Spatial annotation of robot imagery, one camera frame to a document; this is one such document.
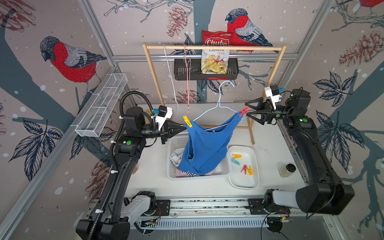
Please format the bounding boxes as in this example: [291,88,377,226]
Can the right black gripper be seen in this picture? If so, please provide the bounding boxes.
[245,97,293,128]

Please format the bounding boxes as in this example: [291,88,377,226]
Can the red clothespin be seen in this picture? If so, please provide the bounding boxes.
[241,165,248,175]
[239,106,250,117]

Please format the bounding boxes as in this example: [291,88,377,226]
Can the blue tank top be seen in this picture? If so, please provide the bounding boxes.
[178,112,243,175]

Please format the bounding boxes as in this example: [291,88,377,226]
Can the white wire hanger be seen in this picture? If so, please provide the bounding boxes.
[163,44,179,111]

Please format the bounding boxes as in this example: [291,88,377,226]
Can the light blue wire hanger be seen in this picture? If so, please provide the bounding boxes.
[194,80,237,132]

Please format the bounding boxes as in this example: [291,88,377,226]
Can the pink tank top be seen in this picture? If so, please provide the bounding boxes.
[170,169,215,178]

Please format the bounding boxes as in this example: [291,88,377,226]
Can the striped tank top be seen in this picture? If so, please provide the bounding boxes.
[169,146,208,178]

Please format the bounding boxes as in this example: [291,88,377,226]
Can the pink wire hanger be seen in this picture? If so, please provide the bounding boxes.
[184,45,191,113]

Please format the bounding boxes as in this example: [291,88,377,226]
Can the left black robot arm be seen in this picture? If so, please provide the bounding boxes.
[76,91,186,240]

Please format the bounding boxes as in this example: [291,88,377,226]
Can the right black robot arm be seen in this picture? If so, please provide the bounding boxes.
[245,89,355,216]

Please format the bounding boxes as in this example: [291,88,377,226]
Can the white perforated basket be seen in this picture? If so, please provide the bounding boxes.
[166,136,232,181]

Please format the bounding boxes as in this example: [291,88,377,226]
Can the wooden clothes rack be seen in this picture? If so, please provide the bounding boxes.
[142,42,287,145]

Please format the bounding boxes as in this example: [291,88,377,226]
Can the red chips bag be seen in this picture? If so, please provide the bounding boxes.
[201,31,234,75]

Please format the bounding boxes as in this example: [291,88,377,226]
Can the white plastic tray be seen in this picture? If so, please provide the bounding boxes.
[228,146,260,190]

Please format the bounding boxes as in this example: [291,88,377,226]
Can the spice jar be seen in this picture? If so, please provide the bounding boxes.
[279,164,297,178]

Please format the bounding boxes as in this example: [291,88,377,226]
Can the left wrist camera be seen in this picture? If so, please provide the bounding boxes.
[154,105,173,130]

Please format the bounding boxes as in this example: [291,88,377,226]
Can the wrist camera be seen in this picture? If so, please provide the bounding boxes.
[154,105,173,130]
[264,84,285,110]

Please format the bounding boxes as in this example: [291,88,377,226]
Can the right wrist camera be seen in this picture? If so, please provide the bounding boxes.
[264,84,285,110]

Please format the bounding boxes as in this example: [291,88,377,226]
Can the black wall basket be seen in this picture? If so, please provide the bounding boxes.
[174,59,240,81]

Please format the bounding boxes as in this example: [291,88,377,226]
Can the white wire mesh shelf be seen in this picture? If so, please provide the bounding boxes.
[75,73,128,138]

